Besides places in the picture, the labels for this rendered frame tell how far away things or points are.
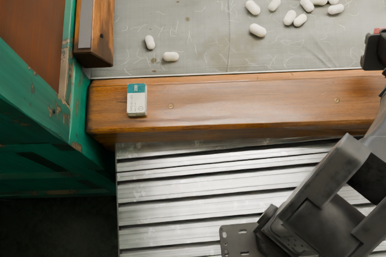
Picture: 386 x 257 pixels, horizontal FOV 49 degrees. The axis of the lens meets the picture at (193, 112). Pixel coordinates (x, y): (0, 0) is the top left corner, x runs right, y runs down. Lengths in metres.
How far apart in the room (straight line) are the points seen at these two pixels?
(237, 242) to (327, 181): 0.44
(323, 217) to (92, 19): 0.54
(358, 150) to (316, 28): 0.52
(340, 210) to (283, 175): 0.42
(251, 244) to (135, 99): 0.35
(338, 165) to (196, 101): 0.43
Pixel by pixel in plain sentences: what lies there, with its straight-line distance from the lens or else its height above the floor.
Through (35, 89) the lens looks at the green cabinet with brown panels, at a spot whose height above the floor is 0.99.
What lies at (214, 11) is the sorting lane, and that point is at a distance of 0.93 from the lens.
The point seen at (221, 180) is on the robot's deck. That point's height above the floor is 0.67.
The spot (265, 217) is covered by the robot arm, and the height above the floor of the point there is 0.80.
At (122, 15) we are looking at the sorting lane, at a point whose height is 0.74.
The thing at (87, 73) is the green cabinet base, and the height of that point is 0.74.
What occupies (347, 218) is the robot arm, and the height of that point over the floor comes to 1.08.
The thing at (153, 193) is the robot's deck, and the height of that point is 0.67.
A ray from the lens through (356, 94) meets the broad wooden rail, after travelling 0.87.
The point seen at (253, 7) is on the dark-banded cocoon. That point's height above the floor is 0.76.
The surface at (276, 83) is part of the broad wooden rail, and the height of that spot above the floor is 0.76.
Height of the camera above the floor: 1.54
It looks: 72 degrees down
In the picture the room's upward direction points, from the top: 9 degrees counter-clockwise
